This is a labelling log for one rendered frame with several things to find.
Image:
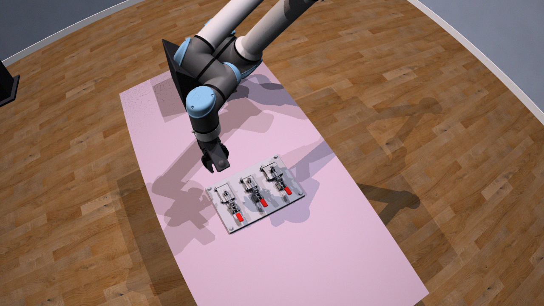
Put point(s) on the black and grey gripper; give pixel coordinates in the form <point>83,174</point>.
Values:
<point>206,159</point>

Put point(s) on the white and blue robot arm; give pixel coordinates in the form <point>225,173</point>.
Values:
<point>219,60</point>

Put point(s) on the grey toggle clamp with red handle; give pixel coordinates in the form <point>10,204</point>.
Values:
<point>257,197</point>
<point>280,185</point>

